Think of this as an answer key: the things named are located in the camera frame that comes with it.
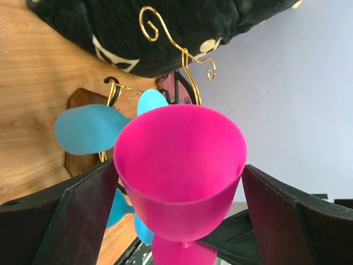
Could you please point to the black floral blanket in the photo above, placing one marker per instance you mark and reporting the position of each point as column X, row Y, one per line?
column 145, row 38

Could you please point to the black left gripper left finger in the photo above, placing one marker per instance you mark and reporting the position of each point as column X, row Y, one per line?
column 62, row 224

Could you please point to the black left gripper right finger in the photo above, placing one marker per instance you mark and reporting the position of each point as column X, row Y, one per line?
column 283, row 225

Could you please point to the magenta plastic wine glass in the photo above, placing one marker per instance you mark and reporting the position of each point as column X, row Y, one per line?
column 181, row 166

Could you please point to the blue wine glass rear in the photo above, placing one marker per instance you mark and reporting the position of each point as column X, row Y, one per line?
column 89, row 129

